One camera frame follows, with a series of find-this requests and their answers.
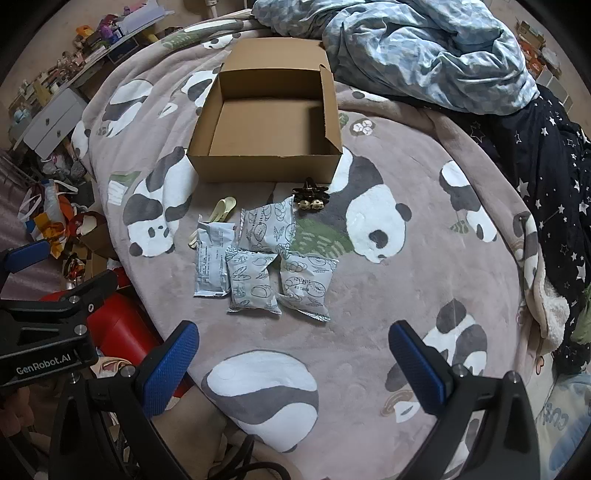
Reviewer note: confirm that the panda print blanket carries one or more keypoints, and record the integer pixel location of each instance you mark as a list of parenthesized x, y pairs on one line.
[(392, 286)]

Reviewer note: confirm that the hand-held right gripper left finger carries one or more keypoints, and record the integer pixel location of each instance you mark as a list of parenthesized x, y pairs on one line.
[(166, 369)]

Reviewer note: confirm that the white drawer cabinet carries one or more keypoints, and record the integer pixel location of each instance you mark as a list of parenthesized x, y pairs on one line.
[(51, 124)]

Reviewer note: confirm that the dark star-print blanket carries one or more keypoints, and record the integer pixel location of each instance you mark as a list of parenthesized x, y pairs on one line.
[(545, 152)]

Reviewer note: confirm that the light blue printed cloth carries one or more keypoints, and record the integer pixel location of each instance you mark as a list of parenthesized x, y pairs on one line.
[(563, 415)]

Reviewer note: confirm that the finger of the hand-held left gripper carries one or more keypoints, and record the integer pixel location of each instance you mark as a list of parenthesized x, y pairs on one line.
[(25, 258), (90, 290)]

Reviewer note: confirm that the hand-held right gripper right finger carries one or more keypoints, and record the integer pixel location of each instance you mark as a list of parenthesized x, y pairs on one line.
[(418, 369)]

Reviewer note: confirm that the dark hair claw clip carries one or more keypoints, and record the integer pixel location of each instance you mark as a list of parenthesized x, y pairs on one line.
[(307, 196)]

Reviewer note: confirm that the red plastic object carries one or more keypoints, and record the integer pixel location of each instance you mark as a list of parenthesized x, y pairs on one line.
[(120, 323)]

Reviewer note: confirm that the light blue quilt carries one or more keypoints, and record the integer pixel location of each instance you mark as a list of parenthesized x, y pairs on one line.
[(415, 50)]

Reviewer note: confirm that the white bread-print snack packet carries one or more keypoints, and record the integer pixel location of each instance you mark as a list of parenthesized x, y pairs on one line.
[(210, 263), (251, 281), (265, 226), (304, 286)]

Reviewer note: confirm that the orange and white plastic bag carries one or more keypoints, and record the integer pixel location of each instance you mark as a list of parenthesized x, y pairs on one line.
[(46, 217)]

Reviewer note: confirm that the stack of small boxes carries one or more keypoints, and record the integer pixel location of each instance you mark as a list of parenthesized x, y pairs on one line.
[(540, 50)]

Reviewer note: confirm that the cream hair clip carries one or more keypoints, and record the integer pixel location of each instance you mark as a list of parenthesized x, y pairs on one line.
[(224, 206)]

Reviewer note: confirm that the lavender storage box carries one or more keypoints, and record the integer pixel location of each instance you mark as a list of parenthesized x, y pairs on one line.
[(143, 16)]

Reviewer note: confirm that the brown cardboard box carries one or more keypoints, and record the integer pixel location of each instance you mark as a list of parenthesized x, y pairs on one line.
[(268, 166)]

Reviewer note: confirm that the cluttered desk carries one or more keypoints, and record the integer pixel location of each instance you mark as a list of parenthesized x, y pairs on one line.
[(78, 55)]

